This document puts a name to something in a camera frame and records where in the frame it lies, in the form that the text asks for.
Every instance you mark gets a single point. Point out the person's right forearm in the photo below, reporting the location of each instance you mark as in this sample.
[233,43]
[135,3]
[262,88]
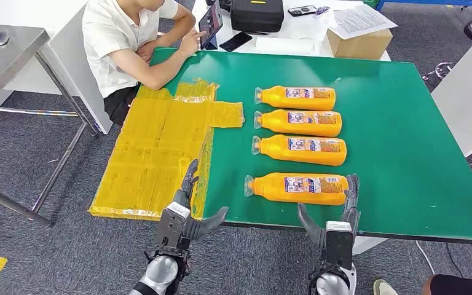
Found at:
[169,67]

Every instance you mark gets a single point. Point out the black smartphone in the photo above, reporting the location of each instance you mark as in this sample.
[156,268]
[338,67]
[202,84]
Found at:
[236,41]

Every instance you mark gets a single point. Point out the purple wrapper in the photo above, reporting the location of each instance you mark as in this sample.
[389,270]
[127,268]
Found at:
[321,11]

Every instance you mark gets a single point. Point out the printed paper sheet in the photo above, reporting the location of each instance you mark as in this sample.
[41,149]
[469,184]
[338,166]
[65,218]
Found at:
[360,20]

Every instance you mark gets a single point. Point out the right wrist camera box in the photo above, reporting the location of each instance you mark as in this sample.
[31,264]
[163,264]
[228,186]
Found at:
[338,248]

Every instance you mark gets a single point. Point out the grey metal part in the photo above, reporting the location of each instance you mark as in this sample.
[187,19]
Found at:
[0,38]

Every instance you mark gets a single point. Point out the person's foot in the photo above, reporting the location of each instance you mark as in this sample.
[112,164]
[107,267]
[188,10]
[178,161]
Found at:
[384,289]

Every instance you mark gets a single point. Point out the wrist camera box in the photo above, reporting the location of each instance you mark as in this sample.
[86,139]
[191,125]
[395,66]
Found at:
[338,248]
[171,228]

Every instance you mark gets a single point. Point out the tablet on blue stand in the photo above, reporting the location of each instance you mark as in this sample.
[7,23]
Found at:
[210,22]

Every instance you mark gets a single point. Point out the yellow taped cardboard mat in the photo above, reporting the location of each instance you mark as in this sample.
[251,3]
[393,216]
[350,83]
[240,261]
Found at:
[146,154]

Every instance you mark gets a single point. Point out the white table leg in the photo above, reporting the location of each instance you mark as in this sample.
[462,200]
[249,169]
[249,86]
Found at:
[368,244]

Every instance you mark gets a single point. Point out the person's left hand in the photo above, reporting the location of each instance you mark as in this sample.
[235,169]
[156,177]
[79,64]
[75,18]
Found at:
[146,51]

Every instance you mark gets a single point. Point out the blue metal rack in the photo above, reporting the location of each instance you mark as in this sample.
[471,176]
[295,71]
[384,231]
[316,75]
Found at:
[423,2]

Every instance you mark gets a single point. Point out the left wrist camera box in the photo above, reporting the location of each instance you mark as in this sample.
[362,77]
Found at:
[171,228]

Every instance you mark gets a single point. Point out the brown cardboard box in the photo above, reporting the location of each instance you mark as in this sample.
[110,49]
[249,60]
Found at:
[358,47]

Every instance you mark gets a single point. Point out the stainless steel table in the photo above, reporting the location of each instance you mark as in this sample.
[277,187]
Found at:
[4,61]

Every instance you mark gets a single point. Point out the green plastic crate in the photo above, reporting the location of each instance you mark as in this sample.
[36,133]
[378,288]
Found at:
[370,3]

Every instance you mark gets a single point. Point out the orange detergent bottle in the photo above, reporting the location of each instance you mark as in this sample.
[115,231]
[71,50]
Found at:
[268,188]
[276,148]
[276,122]
[276,97]

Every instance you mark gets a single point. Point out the person's right hand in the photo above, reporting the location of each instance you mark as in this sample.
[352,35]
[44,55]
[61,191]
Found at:
[189,42]

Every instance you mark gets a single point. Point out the white side table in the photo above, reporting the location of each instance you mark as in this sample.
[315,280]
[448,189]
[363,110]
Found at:
[468,93]

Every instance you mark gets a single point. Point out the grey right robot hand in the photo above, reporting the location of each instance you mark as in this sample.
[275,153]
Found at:
[353,211]

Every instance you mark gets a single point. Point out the person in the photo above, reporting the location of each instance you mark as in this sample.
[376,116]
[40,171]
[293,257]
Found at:
[105,40]
[464,285]

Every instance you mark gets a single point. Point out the black carrying case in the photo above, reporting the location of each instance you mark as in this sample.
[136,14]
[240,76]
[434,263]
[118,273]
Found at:
[256,16]

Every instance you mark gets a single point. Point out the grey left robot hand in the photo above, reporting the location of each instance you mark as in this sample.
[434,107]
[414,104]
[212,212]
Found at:
[197,229]

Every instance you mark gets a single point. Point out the person's left forearm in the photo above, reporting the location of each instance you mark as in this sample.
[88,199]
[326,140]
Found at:
[175,34]

